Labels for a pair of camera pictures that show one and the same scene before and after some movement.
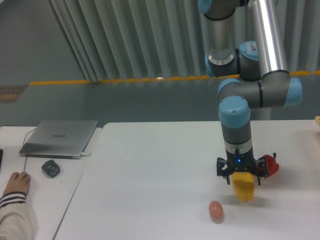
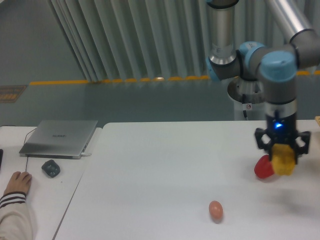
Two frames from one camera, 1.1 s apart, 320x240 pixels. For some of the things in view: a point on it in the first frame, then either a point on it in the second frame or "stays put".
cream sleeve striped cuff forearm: x=16 y=221 stays put
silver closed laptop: x=59 y=139 stays put
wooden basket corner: x=317 y=118 stays put
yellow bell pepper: x=243 y=183 -> x=283 y=159
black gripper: x=243 y=162 -> x=283 y=130
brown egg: x=215 y=210 stays put
